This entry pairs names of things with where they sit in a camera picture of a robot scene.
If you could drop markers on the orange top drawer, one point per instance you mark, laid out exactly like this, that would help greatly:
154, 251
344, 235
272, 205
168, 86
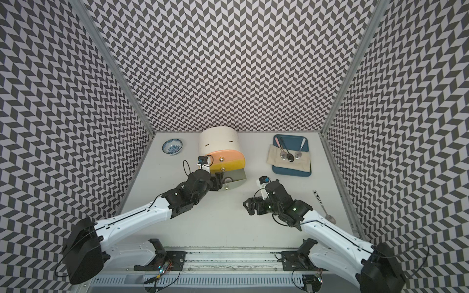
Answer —
228, 157

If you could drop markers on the patterned handle spoon on table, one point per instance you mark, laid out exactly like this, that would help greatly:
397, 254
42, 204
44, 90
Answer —
329, 217

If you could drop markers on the yellow drawer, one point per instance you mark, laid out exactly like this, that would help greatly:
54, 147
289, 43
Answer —
227, 166

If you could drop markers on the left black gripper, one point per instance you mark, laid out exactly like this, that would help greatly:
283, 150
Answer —
217, 181

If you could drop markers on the teal tray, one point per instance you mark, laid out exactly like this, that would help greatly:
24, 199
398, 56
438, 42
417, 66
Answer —
293, 145

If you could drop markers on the grey handled spoon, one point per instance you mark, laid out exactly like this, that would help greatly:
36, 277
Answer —
298, 154

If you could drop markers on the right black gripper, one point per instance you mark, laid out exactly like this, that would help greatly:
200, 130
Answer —
259, 202

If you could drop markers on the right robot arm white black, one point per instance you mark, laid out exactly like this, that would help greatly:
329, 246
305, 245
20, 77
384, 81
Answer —
371, 268

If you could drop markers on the beige cloth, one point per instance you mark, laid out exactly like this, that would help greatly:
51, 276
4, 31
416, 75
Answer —
302, 164

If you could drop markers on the black spoon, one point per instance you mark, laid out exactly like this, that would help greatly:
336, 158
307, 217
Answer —
289, 156

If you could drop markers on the grey bottom drawer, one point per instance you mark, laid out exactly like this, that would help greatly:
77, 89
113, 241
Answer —
233, 179

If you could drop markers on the pink handled spoon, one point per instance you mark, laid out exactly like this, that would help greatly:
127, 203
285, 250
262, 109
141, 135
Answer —
283, 154

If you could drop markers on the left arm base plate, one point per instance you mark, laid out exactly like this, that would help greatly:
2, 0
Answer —
174, 259

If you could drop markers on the white round drawer cabinet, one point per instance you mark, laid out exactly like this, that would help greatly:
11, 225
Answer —
220, 138

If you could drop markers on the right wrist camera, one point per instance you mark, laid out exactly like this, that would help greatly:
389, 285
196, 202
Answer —
262, 183

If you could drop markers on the aluminium front rail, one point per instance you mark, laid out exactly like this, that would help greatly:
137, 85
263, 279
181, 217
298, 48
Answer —
128, 257

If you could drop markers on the blue white ceramic bowl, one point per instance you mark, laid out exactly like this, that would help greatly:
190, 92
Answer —
172, 147

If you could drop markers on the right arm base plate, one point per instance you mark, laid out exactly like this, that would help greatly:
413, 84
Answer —
294, 261

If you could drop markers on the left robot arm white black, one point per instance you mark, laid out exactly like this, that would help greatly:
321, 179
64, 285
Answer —
88, 245

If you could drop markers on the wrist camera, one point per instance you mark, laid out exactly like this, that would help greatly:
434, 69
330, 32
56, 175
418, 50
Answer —
204, 163
262, 183

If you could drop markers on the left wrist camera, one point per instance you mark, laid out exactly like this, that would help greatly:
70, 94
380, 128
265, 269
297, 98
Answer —
204, 163

